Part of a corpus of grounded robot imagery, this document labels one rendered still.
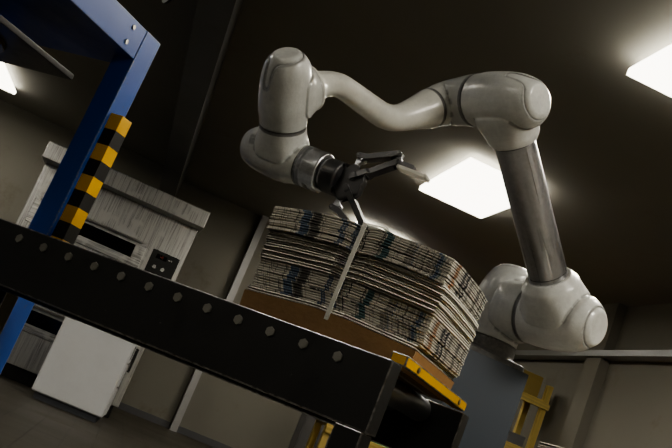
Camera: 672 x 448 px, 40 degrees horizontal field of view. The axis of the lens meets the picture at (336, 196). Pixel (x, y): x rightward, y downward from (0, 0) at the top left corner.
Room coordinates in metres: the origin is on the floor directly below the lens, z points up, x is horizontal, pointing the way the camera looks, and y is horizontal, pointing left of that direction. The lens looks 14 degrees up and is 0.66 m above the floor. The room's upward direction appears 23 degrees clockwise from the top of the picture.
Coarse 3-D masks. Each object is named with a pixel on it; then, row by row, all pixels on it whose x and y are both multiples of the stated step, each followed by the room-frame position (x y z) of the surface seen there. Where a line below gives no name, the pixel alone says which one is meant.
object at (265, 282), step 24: (288, 216) 1.77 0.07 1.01; (312, 216) 1.75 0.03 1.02; (288, 240) 1.77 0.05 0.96; (312, 240) 1.74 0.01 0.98; (336, 240) 1.72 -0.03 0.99; (264, 264) 1.78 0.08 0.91; (288, 264) 1.76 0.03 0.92; (312, 264) 1.73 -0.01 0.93; (264, 288) 1.77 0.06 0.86; (288, 288) 1.75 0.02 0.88; (312, 288) 1.73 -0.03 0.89
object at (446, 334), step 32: (384, 256) 1.67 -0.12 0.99; (416, 256) 1.64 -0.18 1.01; (448, 256) 1.62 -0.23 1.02; (384, 288) 1.66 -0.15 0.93; (416, 288) 1.64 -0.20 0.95; (448, 288) 1.64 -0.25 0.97; (352, 320) 1.68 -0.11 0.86; (384, 320) 1.66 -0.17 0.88; (416, 320) 1.63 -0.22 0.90; (448, 320) 1.70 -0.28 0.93; (448, 352) 1.76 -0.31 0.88; (416, 384) 1.73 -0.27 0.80
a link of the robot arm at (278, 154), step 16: (256, 128) 1.95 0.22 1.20; (240, 144) 1.97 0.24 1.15; (256, 144) 1.92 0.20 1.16; (272, 144) 1.89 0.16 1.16; (288, 144) 1.88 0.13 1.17; (304, 144) 1.91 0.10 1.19; (256, 160) 1.94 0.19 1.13; (272, 160) 1.91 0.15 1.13; (288, 160) 1.90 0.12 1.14; (272, 176) 1.94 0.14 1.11; (288, 176) 1.92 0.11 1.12
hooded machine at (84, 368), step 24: (72, 336) 8.38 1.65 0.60; (96, 336) 8.40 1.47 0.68; (48, 360) 8.37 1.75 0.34; (72, 360) 8.39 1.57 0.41; (96, 360) 8.41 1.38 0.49; (120, 360) 8.42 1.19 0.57; (48, 384) 8.38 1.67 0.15; (72, 384) 8.40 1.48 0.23; (96, 384) 8.41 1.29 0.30; (120, 384) 8.51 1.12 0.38; (72, 408) 8.44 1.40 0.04; (96, 408) 8.42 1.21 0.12
